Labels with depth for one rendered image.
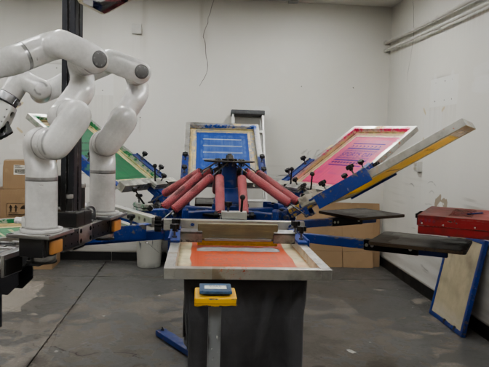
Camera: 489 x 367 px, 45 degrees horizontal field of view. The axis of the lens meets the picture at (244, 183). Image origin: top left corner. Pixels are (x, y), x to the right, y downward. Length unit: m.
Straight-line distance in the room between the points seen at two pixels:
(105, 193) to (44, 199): 0.44
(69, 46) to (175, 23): 5.05
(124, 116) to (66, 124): 0.43
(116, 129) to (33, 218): 0.50
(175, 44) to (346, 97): 2.05
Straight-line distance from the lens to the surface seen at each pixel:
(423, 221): 2.88
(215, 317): 1.87
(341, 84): 6.93
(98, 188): 2.23
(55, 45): 1.80
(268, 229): 2.61
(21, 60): 1.81
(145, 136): 6.73
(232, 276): 2.03
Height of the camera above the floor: 1.43
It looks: 4 degrees down
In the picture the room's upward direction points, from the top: 2 degrees clockwise
